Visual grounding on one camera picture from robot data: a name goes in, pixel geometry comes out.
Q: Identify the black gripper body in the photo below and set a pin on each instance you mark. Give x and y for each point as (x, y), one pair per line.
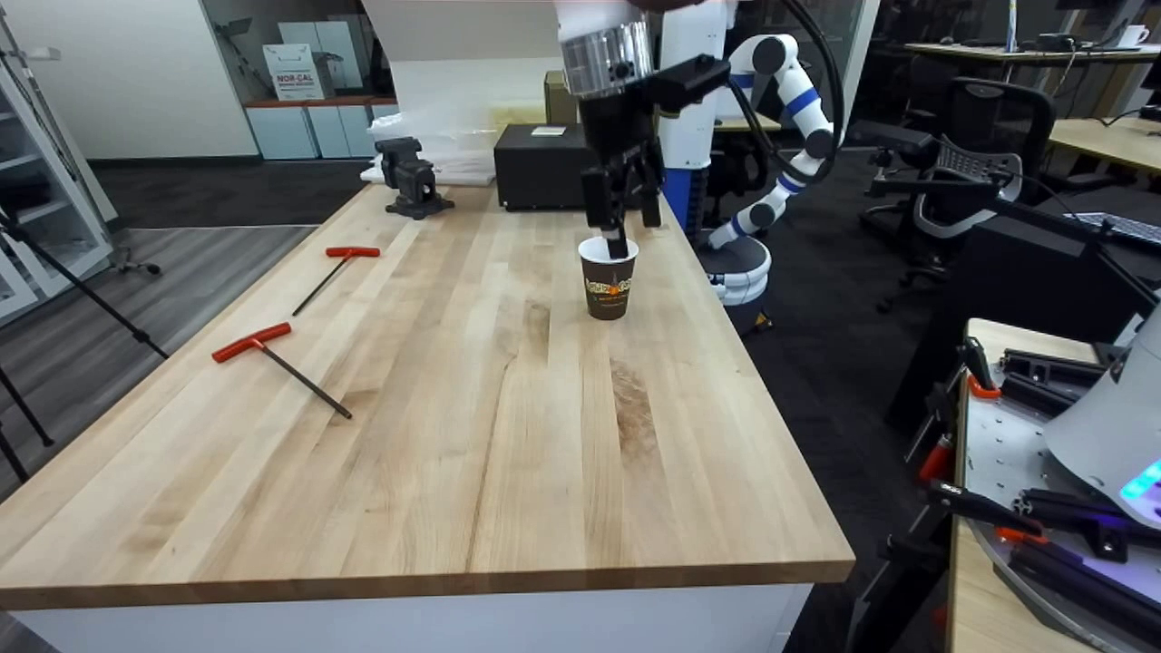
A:
(623, 130)

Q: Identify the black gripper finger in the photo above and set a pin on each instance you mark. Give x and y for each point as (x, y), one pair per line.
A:
(649, 193)
(596, 199)

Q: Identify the black marker pen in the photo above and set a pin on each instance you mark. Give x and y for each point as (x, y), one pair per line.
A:
(619, 241)

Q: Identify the brown paper coffee cup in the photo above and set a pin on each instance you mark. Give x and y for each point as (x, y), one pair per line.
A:
(607, 290)

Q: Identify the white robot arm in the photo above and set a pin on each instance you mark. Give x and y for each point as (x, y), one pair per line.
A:
(786, 86)

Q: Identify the black control box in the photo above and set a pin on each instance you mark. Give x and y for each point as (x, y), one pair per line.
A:
(537, 168)

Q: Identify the black bench vise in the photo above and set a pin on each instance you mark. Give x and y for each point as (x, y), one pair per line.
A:
(412, 180)

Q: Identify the low white cabinet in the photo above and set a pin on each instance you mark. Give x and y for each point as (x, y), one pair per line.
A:
(303, 130)

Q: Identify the black mesh office chair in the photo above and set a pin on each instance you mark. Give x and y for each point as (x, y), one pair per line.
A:
(966, 181)

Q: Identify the white paper poster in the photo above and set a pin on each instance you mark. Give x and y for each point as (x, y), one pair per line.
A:
(296, 75)

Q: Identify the black orange bar clamp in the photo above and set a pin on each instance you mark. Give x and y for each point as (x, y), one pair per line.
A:
(895, 583)
(936, 453)

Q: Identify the grey perforated metal plate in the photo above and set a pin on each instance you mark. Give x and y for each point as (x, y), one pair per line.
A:
(997, 453)

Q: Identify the black flat clamp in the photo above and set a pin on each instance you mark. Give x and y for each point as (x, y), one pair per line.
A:
(1054, 383)

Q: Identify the wooden office desk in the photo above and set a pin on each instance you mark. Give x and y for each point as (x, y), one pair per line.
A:
(1088, 75)

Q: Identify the white workbench cabinet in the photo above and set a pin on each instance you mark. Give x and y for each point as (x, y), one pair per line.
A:
(421, 620)

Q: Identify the grey tilted panel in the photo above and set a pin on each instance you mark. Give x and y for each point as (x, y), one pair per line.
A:
(1111, 423)

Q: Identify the wooden side table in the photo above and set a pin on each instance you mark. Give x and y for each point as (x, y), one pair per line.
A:
(979, 604)

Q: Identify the white glass shelf unit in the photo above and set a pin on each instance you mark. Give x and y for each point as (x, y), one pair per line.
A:
(48, 181)

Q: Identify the black camera tripod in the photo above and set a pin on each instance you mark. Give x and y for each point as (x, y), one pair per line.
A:
(94, 302)

